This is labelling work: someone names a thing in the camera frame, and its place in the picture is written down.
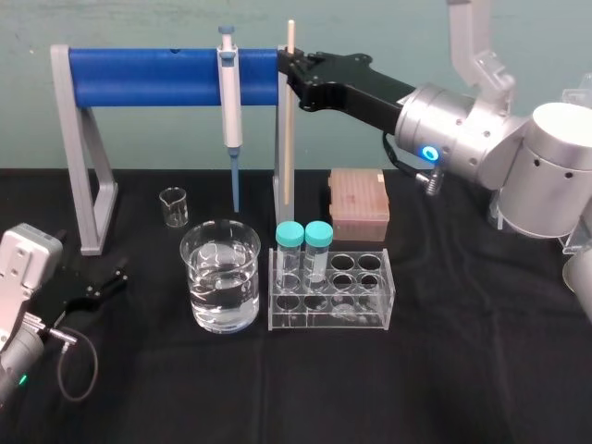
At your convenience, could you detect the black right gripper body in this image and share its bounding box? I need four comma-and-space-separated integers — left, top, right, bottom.
312, 51, 418, 136

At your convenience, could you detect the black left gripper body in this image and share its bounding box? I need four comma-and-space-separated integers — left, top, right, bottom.
42, 276, 101, 330

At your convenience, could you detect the pale wooden stick thermometer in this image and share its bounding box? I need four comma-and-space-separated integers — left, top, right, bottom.
286, 18, 297, 205

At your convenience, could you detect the small empty glass beaker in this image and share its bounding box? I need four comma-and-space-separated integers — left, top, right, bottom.
159, 186, 190, 228

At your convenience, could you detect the large glass beaker with water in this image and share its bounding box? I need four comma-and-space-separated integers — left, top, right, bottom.
179, 218, 263, 335

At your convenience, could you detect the clear tube with teal cap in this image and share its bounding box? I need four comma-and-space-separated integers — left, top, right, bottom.
275, 220, 305, 293
302, 219, 334, 293

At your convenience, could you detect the clear acrylic test tube rack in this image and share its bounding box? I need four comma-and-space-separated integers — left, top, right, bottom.
266, 247, 398, 332

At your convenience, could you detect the white and blue pipette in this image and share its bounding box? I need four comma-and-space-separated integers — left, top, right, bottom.
216, 25, 245, 213

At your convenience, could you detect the brown pipette tip box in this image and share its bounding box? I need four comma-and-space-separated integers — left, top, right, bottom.
328, 167, 391, 243

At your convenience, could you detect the blue and grey pipette stand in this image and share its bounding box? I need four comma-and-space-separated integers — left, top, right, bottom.
49, 43, 297, 256

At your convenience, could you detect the black table cloth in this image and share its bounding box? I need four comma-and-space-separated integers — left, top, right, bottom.
0, 166, 592, 444

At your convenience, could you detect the dark left wrist cable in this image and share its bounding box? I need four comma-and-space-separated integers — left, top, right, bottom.
43, 325, 99, 402

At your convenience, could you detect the dark wrist cable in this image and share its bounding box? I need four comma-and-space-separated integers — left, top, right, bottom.
381, 130, 441, 198
43, 325, 99, 402

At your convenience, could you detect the dark right wrist cable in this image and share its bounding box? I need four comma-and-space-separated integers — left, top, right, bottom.
381, 130, 441, 198

